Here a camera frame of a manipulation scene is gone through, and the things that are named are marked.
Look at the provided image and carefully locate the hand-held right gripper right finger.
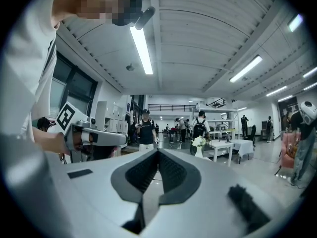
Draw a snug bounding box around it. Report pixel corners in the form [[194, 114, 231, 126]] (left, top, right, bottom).
[[146, 148, 302, 238]]

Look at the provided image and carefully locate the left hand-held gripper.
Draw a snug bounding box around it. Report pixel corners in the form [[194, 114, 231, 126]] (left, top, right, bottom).
[[55, 102, 130, 163]]

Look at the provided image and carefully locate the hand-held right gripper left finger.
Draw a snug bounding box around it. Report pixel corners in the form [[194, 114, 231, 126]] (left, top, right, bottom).
[[51, 148, 162, 238]]

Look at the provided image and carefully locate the person's left forearm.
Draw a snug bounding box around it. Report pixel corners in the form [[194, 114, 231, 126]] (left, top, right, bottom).
[[31, 126, 54, 153]]

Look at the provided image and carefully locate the person's left hand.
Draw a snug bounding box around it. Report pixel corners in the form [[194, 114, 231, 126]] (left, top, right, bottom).
[[49, 132, 95, 156]]

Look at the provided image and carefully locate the white locker cabinet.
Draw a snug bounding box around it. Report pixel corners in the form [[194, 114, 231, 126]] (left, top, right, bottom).
[[95, 100, 129, 134]]

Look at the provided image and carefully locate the small white table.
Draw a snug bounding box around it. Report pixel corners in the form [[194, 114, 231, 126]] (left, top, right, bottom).
[[209, 139, 235, 162]]

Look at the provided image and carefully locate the white flower bouquet in vase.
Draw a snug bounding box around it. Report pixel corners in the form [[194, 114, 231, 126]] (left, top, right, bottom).
[[191, 135, 208, 158]]

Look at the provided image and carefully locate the red table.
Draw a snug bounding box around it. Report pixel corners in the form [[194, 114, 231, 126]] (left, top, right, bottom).
[[167, 128, 182, 143]]

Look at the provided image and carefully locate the black-framed window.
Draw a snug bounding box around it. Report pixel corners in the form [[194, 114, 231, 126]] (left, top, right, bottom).
[[50, 56, 98, 115]]

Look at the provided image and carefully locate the black mezzanine railing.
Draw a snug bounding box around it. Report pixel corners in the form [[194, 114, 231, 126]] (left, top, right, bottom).
[[148, 104, 198, 113]]

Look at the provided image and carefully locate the table with white cloth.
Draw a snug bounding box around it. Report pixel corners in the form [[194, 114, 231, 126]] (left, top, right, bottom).
[[232, 138, 255, 164]]

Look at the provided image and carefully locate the black office chair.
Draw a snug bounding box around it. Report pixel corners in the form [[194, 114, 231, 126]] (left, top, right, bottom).
[[248, 124, 257, 148]]

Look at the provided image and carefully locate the pink armchair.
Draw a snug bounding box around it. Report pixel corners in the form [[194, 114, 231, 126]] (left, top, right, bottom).
[[279, 132, 302, 170]]

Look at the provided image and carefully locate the white shelving rack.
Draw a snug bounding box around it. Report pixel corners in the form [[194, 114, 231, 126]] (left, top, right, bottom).
[[195, 105, 239, 143]]

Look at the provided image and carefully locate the black staircase railing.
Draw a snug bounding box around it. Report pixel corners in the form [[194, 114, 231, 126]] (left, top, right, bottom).
[[206, 98, 227, 109]]

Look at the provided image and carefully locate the person's white t-shirt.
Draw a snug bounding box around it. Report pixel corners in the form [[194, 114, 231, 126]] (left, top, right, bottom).
[[0, 0, 86, 145]]

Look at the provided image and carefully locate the person's head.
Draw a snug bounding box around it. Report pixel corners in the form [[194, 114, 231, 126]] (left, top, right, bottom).
[[53, 0, 143, 27]]

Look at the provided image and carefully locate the black head-worn camera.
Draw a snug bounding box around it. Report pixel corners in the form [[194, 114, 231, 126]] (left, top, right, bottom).
[[135, 6, 156, 31]]

